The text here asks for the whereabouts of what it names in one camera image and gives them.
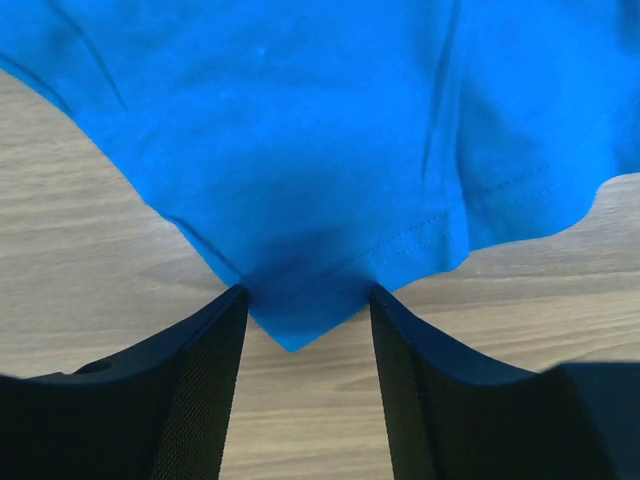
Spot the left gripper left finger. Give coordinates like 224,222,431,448
1,286,248,480

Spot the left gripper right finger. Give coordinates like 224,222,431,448
370,287,639,480

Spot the blue t shirt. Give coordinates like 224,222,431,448
1,1,639,352

